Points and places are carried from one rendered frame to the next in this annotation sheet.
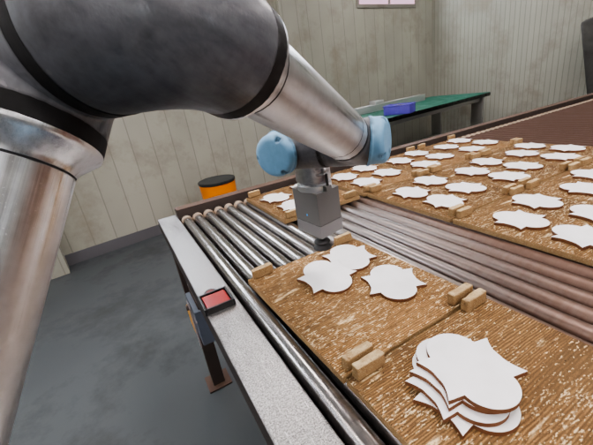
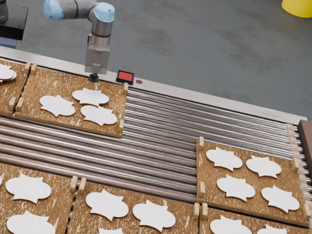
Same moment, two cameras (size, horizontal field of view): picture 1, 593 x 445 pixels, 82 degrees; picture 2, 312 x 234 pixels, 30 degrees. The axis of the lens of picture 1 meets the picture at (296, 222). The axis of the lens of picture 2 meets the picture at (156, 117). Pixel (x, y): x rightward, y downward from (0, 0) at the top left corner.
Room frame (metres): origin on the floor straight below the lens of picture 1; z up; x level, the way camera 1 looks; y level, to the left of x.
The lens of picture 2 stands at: (1.62, -1.80, 2.26)
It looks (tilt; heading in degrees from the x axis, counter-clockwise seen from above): 34 degrees down; 109
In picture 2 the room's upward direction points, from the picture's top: 17 degrees clockwise
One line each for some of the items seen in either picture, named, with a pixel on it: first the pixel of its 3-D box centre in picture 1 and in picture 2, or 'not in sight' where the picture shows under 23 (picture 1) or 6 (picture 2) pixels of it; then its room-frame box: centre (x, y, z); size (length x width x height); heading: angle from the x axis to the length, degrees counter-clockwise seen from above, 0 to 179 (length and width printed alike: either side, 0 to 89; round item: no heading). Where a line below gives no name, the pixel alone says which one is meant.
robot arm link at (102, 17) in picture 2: not in sight; (102, 19); (0.71, -0.05, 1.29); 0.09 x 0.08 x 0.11; 151
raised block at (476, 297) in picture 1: (473, 299); (12, 103); (0.55, -0.32, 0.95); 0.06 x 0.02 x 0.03; 116
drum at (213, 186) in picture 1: (222, 207); not in sight; (3.50, 0.75, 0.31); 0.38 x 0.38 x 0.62
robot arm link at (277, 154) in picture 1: (294, 147); (86, 8); (0.61, -0.02, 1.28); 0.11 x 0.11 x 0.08; 61
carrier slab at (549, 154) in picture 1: (544, 151); not in sight; (1.53, -1.19, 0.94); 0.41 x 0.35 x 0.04; 27
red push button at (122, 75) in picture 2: (216, 300); (125, 77); (0.73, 0.23, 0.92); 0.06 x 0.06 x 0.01; 25
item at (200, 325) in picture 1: (207, 314); not in sight; (0.91, 0.32, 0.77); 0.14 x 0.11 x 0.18; 25
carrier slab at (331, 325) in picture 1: (349, 289); (74, 100); (0.69, -0.10, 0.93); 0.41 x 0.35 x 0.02; 27
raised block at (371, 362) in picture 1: (368, 364); (27, 67); (0.43, -0.08, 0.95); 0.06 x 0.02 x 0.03; 116
